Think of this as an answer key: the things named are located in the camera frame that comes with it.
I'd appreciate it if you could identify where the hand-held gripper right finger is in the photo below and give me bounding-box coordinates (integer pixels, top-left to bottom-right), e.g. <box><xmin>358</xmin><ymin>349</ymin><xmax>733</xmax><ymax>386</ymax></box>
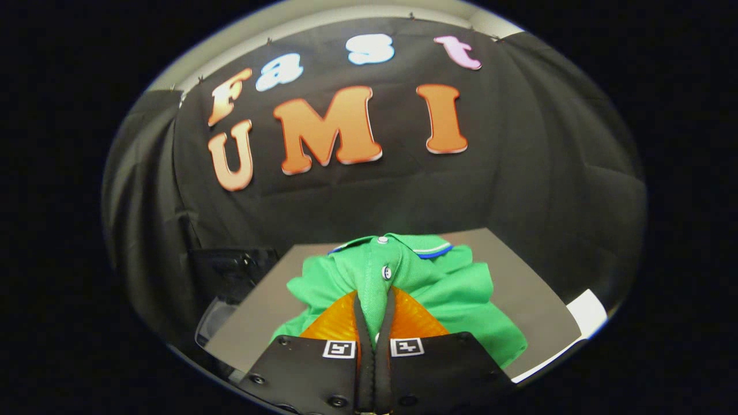
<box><xmin>375</xmin><ymin>286</ymin><xmax>514</xmax><ymax>414</ymax></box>

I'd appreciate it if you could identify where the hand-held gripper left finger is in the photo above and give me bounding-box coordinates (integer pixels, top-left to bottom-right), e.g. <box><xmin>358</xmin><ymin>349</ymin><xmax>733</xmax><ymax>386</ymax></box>
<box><xmin>239</xmin><ymin>290</ymin><xmax>375</xmax><ymax>414</ymax></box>

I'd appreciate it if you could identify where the green polo shirt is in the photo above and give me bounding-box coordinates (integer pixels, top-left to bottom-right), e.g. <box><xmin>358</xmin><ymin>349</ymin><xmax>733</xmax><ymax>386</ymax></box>
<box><xmin>271</xmin><ymin>233</ymin><xmax>528</xmax><ymax>369</ymax></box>

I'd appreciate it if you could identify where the dark grey washing machine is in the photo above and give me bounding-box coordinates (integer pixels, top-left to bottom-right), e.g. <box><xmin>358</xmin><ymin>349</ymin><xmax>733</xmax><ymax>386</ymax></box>
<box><xmin>187</xmin><ymin>247</ymin><xmax>280</xmax><ymax>369</ymax></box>

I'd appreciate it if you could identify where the white panel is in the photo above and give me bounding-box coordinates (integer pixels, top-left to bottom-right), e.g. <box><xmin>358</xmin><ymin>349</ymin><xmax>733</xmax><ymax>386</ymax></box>
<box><xmin>512</xmin><ymin>288</ymin><xmax>609</xmax><ymax>384</ymax></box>

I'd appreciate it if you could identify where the row of black clips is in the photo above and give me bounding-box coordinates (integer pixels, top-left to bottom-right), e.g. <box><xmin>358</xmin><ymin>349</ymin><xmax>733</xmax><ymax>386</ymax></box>
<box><xmin>170</xmin><ymin>12</ymin><xmax>502</xmax><ymax>93</ymax></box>

